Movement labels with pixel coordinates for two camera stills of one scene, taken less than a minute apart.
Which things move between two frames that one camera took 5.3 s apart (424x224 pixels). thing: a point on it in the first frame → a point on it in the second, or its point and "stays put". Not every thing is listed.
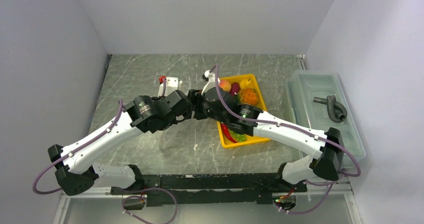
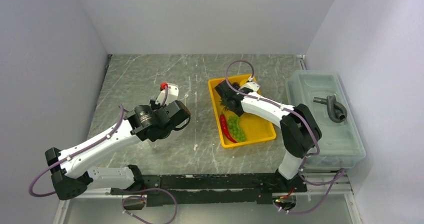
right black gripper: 196,96 → 237,86
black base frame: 160,189 stays put
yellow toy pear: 245,83 stays put
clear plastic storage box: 318,100 stays put
